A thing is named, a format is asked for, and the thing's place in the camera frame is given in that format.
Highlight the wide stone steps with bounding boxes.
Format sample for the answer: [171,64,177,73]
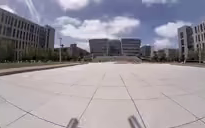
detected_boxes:
[91,55,143,65]

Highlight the grey twin-block building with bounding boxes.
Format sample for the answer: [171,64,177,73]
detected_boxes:
[88,38,142,57]

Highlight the pale stone slab plaza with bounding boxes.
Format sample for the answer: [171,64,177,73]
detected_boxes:
[0,62,205,128]

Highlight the low dark building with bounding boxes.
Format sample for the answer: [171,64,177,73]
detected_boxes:
[54,43,90,60]

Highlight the lamp pole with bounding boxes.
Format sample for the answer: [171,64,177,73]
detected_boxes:
[58,37,64,63]

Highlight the distant pale buildings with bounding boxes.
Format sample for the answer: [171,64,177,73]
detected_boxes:
[139,44,180,61]

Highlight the robot's own part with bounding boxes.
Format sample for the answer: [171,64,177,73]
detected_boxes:
[65,117,80,128]
[127,115,143,128]

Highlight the dark kerb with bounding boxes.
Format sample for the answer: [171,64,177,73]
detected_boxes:
[0,62,83,79]

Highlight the grass strip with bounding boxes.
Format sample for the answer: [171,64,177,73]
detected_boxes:
[0,60,78,71]

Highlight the pale multi-storey building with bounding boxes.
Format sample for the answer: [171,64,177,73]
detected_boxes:
[177,19,205,62]

